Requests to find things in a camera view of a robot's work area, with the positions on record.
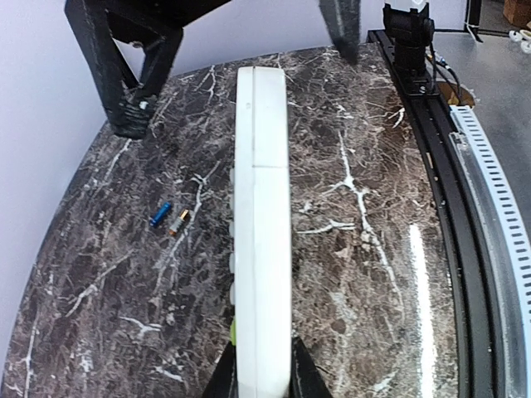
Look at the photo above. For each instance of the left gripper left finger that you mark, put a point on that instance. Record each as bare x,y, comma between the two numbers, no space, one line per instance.
223,383

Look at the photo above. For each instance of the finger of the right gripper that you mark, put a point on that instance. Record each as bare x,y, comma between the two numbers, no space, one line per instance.
342,19
129,100

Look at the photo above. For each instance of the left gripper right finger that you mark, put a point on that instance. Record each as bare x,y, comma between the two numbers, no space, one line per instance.
305,379

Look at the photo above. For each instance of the white remote control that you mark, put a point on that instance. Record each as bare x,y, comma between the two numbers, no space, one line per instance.
261,231

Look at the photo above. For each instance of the gold black battery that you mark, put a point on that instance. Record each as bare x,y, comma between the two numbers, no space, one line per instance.
179,223

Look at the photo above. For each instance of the blue battery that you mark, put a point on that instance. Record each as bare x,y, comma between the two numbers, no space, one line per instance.
161,213

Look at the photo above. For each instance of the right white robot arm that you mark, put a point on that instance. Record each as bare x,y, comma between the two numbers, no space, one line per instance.
407,22

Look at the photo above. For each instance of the black front rail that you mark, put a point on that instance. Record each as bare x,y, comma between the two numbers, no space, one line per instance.
493,343

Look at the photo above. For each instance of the white slotted cable duct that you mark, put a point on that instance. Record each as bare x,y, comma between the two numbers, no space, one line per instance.
506,208

